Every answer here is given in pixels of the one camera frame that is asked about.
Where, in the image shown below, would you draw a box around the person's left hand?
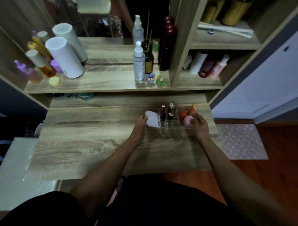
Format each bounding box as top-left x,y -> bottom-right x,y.
130,115 -> 149,145

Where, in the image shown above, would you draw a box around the person's right hand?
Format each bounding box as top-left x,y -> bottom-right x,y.
192,113 -> 211,142

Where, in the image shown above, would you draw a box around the clear acrylic makeup organizer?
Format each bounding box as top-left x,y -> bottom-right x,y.
144,107 -> 196,131

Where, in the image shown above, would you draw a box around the person's right forearm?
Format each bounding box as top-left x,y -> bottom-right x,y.
197,137 -> 292,226

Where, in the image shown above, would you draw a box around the person's left forearm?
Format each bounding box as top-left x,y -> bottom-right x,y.
69,138 -> 143,219

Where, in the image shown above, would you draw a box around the white cardboard box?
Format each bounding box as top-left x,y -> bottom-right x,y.
145,110 -> 161,129

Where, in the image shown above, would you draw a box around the dark red round bottle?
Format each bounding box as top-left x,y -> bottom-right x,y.
198,58 -> 216,79

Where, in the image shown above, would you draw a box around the pink patterned floor mat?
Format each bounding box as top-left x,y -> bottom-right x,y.
215,123 -> 269,160

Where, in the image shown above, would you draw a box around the clear spray bottle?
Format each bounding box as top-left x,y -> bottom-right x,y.
133,41 -> 146,82

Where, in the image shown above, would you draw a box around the white tube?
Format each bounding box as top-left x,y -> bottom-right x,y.
189,51 -> 208,75

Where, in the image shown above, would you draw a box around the pink bottle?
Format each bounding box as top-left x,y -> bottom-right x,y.
209,54 -> 230,80

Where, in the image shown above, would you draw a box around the small white item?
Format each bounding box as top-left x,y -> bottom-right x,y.
183,53 -> 193,69

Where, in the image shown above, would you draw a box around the brown reed diffuser bottle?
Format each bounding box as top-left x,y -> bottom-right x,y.
144,30 -> 154,75

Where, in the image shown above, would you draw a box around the teal glass jar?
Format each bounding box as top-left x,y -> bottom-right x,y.
76,92 -> 96,101

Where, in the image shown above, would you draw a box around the white door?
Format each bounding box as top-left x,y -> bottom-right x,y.
210,30 -> 298,124

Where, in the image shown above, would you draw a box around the tall dark red bottle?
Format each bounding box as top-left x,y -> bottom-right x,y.
158,23 -> 178,72

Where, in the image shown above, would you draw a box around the wooden vanity shelf unit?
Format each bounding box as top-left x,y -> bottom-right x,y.
0,0 -> 298,181

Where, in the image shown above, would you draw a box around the person's black shorts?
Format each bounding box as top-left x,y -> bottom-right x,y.
0,173 -> 257,226

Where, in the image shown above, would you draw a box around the white wrapped packet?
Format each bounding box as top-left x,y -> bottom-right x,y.
197,22 -> 254,39

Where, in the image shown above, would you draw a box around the small yellow round jar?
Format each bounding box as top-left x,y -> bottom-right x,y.
48,76 -> 61,87

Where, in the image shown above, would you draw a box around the large white cylindrical bottle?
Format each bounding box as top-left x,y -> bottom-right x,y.
45,36 -> 85,79

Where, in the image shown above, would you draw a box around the small purple-capped jar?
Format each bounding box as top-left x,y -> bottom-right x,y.
50,59 -> 64,74

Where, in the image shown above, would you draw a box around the gold cylindrical container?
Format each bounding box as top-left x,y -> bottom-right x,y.
221,0 -> 253,26
201,0 -> 226,24

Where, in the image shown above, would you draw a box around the vanity mirror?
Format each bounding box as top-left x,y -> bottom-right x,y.
0,0 -> 182,65

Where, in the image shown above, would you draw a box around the amber bottle with white cap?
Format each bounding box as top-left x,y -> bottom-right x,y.
25,49 -> 57,78

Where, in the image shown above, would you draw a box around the purple bottle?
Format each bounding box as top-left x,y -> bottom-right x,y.
14,60 -> 44,83

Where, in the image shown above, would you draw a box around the white plastic stool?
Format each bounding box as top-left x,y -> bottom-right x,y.
0,137 -> 59,212

